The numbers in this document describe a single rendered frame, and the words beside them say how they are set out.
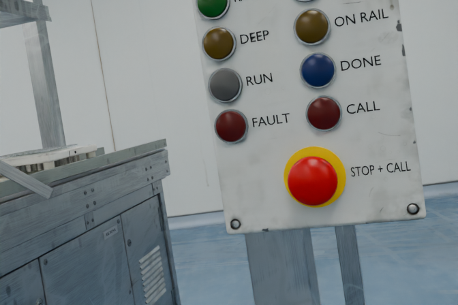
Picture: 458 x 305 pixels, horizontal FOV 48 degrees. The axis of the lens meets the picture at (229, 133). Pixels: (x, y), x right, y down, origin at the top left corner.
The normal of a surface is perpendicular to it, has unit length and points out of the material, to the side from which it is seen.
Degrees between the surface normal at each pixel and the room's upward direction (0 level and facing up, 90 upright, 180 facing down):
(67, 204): 90
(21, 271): 90
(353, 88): 90
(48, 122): 90
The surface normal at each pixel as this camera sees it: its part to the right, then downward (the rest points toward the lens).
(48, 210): 0.96, -0.13
